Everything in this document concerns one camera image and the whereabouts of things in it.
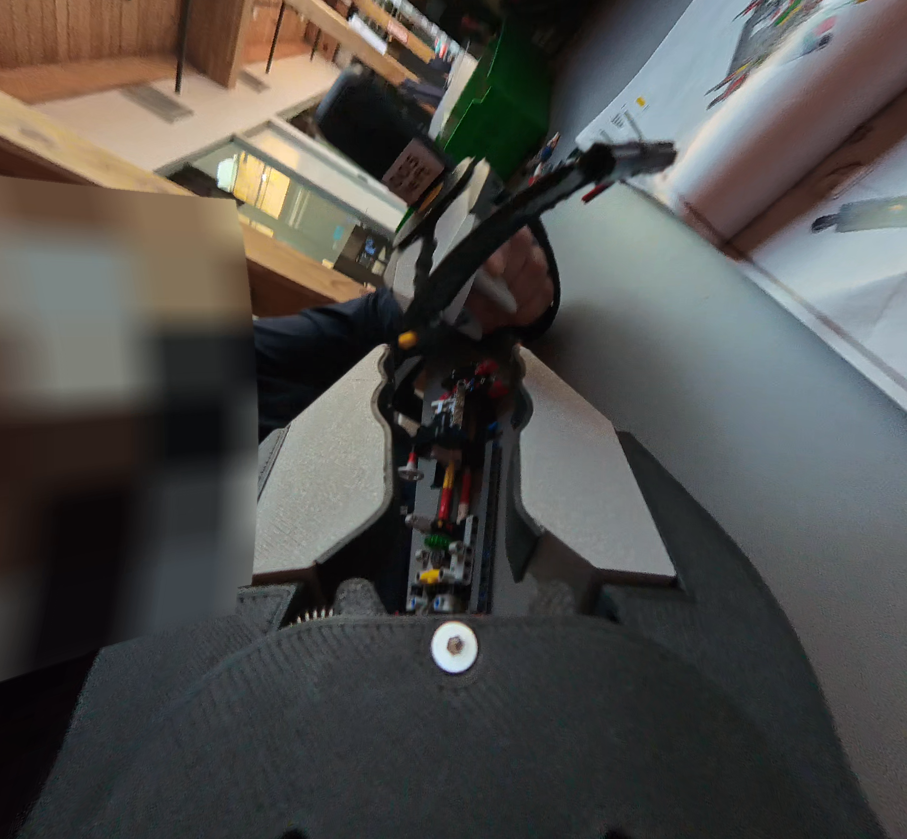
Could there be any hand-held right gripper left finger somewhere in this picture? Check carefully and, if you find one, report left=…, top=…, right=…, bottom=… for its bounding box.
left=254, top=344, right=395, bottom=588

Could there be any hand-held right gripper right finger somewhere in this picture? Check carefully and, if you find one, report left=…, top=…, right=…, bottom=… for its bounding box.
left=497, top=344, right=678, bottom=602

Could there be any grey toy brick model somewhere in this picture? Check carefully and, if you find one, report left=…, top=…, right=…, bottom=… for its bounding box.
left=392, top=138, right=678, bottom=617

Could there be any person's left forearm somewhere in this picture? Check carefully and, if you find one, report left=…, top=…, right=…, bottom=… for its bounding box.
left=254, top=287, right=408, bottom=440

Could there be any person's left hand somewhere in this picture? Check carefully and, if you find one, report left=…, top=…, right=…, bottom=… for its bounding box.
left=484, top=227, right=555, bottom=330

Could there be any green box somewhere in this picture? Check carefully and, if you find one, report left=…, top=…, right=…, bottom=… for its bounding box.
left=435, top=23, right=555, bottom=180

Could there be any black office chair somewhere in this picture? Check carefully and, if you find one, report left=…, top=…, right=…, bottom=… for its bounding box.
left=313, top=64, right=443, bottom=170

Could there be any glass partition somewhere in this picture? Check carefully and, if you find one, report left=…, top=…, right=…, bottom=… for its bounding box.
left=161, top=117, right=408, bottom=281

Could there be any long wooden table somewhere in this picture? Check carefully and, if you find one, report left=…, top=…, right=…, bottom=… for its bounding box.
left=254, top=0, right=435, bottom=83

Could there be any instruction sheet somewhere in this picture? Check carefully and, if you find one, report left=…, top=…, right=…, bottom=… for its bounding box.
left=574, top=0, right=907, bottom=410

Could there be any wooden workbench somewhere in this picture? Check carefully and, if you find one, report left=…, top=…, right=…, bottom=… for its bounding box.
left=0, top=90, right=379, bottom=320

